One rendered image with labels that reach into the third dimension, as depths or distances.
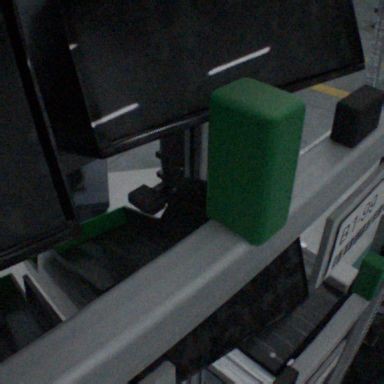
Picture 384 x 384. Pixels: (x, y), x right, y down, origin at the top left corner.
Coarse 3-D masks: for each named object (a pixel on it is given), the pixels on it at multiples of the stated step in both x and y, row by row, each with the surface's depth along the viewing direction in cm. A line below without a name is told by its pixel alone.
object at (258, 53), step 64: (64, 0) 12; (128, 0) 13; (192, 0) 14; (256, 0) 15; (320, 0) 17; (64, 64) 13; (128, 64) 13; (192, 64) 14; (256, 64) 16; (320, 64) 17; (64, 128) 15; (128, 128) 13
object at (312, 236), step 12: (372, 168) 109; (360, 180) 105; (348, 192) 101; (336, 204) 98; (324, 216) 94; (312, 228) 92; (372, 228) 91; (300, 240) 89; (312, 240) 89; (360, 240) 88; (312, 252) 86; (360, 252) 86; (348, 264) 83; (324, 324) 71; (312, 336) 68
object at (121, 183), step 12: (156, 168) 118; (108, 180) 114; (120, 180) 114; (132, 180) 114; (144, 180) 114; (156, 180) 114; (120, 192) 110; (120, 204) 107; (156, 216) 103; (24, 264) 91; (0, 276) 88; (24, 288) 86; (48, 300) 84; (60, 312) 81
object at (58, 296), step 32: (192, 192) 36; (96, 224) 50; (128, 224) 51; (160, 224) 44; (192, 224) 38; (64, 256) 47; (96, 256) 44; (128, 256) 43; (288, 256) 27; (64, 288) 28; (96, 288) 21; (256, 288) 26; (288, 288) 28; (224, 320) 25; (256, 320) 26; (192, 352) 24; (224, 352) 25
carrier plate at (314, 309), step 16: (304, 256) 78; (320, 288) 72; (304, 304) 69; (320, 304) 69; (336, 304) 70; (288, 320) 67; (304, 320) 67; (320, 320) 67; (256, 336) 65; (272, 336) 65; (288, 336) 65; (304, 336) 64; (256, 352) 63; (272, 352) 62; (288, 352) 62; (272, 368) 60
